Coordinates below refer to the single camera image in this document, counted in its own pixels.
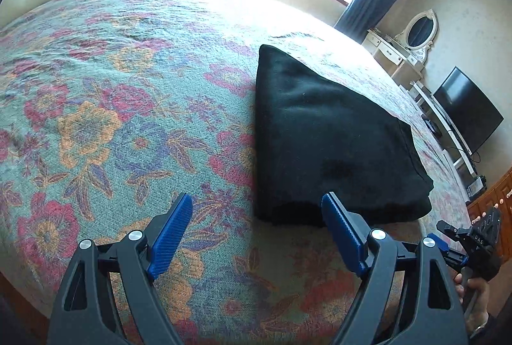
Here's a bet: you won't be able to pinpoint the oval white-framed mirror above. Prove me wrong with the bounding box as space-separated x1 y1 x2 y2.
395 9 439 53

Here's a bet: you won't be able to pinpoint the black pants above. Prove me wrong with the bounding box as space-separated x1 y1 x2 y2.
253 44 435 229

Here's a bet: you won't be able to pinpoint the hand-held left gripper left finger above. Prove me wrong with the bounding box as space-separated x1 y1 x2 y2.
47 192 194 345

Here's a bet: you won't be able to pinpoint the floral woven blanket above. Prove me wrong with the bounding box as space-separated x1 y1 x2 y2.
0 0 473 345

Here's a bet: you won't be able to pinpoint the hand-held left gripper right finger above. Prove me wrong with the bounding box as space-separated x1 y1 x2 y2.
321 192 469 345

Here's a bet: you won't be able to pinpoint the white vanity dresser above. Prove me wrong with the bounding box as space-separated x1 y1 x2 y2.
365 28 427 76

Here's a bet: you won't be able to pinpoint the white television stand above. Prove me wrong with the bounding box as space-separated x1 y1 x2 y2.
410 80 478 174

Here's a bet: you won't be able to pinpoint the black flat television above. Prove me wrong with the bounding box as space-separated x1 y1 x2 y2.
433 67 505 154

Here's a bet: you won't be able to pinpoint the person's right hand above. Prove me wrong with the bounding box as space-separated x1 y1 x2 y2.
454 274 492 325

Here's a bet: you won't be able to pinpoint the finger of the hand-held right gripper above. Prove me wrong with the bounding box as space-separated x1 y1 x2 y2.
436 220 467 242
426 233 469 269

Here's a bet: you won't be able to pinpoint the wooden cabinet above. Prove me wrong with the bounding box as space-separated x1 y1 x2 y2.
467 167 512 220

